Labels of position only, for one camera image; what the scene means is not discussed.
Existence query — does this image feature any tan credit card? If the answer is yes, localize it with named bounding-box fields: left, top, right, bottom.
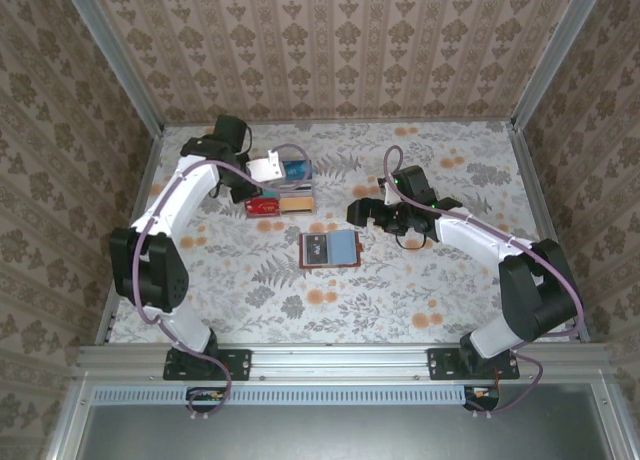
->
left=280, top=197, right=317, bottom=216

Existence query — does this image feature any grey slotted cable duct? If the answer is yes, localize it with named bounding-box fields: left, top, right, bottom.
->
left=92, top=384, right=469, bottom=406

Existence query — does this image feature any grey metal panel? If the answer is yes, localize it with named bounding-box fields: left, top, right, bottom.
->
left=44, top=377, right=636, bottom=460

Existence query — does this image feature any floral patterned table cover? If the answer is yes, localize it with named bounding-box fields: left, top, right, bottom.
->
left=105, top=121, right=584, bottom=346

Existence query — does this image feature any wide aluminium mounting rail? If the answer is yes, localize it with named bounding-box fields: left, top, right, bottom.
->
left=74, top=343, right=624, bottom=381

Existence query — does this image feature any blue credit card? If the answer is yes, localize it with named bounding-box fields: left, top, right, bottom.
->
left=281, top=159, right=313, bottom=187

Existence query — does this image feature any aluminium frame post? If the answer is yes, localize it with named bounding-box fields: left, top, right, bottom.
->
left=58, top=0, right=165, bottom=136
left=510, top=0, right=609, bottom=131

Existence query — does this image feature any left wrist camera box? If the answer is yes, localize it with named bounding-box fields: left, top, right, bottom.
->
left=244, top=148, right=287, bottom=184

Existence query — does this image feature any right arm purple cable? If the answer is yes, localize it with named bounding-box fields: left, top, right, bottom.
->
left=383, top=145, right=586, bottom=414

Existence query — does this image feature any thin aluminium table rail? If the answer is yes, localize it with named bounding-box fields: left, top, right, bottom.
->
left=162, top=115, right=512, bottom=127

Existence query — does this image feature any black credit card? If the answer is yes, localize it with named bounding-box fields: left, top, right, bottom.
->
left=303, top=234, right=330, bottom=267

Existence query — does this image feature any brown leather card holder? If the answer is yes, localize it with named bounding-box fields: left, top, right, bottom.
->
left=298, top=230, right=363, bottom=271

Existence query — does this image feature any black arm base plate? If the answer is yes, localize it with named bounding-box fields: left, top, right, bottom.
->
left=427, top=347, right=520, bottom=381
left=163, top=348, right=252, bottom=382

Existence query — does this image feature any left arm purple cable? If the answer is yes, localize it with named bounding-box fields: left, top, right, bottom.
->
left=133, top=143, right=311, bottom=417

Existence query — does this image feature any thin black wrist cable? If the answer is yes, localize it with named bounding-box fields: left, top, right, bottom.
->
left=396, top=223, right=427, bottom=251

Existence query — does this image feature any black control board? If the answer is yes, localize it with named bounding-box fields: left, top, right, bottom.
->
left=185, top=385, right=227, bottom=415
left=463, top=384, right=502, bottom=412

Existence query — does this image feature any red credit card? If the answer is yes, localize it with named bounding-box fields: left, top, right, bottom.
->
left=247, top=197, right=282, bottom=217

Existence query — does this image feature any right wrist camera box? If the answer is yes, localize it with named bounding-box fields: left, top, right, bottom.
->
left=376, top=176, right=397, bottom=207

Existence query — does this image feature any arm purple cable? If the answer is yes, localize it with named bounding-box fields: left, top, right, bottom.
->
left=383, top=145, right=586, bottom=414
left=133, top=143, right=311, bottom=417

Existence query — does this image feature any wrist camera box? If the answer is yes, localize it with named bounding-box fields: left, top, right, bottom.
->
left=244, top=148, right=287, bottom=184
left=376, top=176, right=397, bottom=207

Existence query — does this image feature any aluminium table side rail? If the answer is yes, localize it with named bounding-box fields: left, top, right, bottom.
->
left=94, top=127, right=165, bottom=344
left=504, top=122, right=591, bottom=342

